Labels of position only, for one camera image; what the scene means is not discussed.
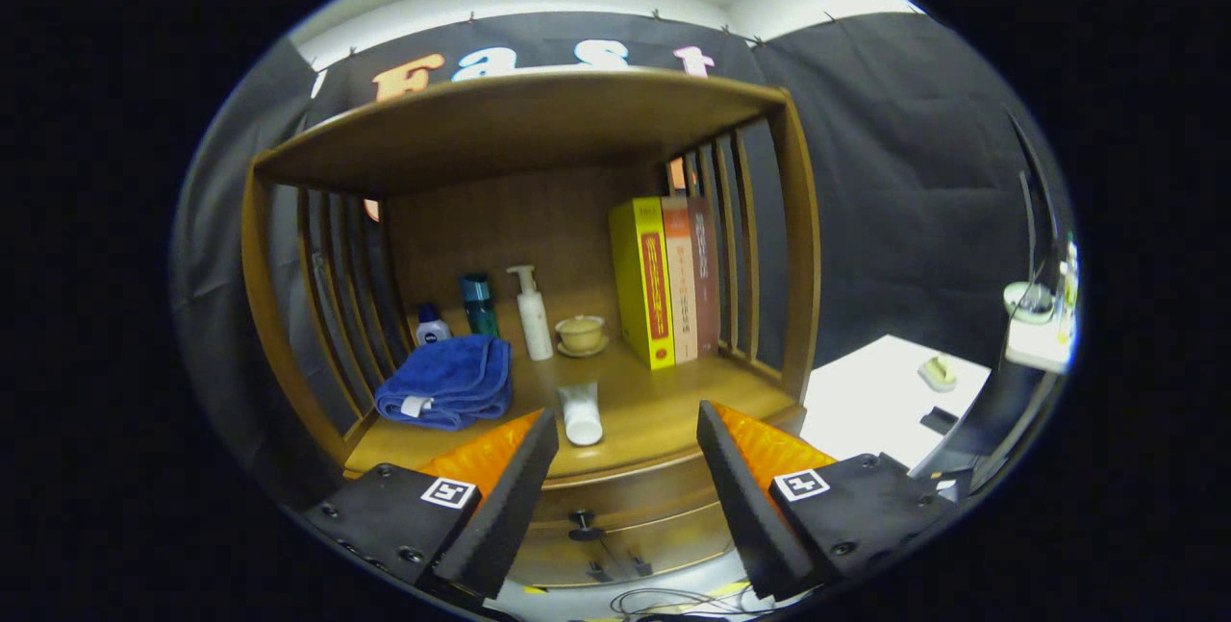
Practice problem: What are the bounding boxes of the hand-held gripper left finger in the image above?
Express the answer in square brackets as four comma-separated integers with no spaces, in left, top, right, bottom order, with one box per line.
[303,408,561,604]

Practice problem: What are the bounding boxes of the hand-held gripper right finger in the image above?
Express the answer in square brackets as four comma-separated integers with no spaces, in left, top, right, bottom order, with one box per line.
[695,399,963,602]

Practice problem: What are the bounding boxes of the wooden drawer with black knob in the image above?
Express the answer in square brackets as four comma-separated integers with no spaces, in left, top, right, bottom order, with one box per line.
[524,454,724,546]

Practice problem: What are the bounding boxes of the white green cream tube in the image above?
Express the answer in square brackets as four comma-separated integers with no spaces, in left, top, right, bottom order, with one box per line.
[558,382,605,447]

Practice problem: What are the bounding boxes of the wooden cabinet door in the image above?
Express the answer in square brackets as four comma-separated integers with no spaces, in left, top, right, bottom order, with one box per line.
[508,531,616,590]
[606,502,740,583]

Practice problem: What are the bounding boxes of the wooden slatted cabinet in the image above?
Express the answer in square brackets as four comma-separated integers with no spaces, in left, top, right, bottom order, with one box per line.
[240,67,823,594]

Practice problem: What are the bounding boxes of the blue folded towel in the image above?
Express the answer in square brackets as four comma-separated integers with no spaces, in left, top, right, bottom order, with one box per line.
[374,335,514,432]

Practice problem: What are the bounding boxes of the white table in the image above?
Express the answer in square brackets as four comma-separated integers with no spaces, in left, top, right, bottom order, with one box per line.
[800,334,993,479]

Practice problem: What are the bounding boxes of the white pump bottle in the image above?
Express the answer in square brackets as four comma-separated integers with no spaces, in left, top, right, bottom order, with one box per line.
[507,264,555,361]

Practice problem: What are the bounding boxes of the beige lidded tea bowl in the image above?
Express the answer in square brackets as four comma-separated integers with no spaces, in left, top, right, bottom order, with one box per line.
[556,314,610,359]

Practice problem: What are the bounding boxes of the small white blue-capped bottle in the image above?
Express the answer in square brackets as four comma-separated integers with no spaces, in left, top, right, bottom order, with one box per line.
[415,303,453,346]

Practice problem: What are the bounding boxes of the teal bottle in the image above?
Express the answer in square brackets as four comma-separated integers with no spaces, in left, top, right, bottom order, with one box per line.
[459,274,499,337]

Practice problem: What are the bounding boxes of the small pale green object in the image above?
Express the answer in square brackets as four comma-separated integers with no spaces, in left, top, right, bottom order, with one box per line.
[917,355,960,393]

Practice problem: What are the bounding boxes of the orange book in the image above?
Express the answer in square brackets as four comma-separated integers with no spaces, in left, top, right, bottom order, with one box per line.
[662,196,700,365]

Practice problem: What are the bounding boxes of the brown book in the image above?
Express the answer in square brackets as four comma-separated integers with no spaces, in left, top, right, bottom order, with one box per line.
[687,195,722,359]

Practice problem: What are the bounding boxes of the yellow book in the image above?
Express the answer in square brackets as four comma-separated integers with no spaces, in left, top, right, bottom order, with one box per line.
[608,197,677,371]

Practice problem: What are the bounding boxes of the white side shelf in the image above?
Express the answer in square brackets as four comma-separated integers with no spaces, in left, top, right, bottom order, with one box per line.
[1003,319,1073,375]

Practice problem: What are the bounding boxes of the white bowl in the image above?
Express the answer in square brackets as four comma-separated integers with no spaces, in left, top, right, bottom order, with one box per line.
[1002,281,1057,325]

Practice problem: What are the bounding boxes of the clear bottle with green cap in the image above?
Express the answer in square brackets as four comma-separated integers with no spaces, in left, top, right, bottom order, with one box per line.
[1056,233,1080,344]

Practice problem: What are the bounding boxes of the thin black stand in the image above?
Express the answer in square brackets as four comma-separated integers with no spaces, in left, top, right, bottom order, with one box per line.
[1000,108,1064,286]

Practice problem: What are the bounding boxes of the thin black cable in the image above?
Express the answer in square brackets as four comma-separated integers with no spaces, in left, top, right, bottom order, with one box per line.
[611,586,761,619]

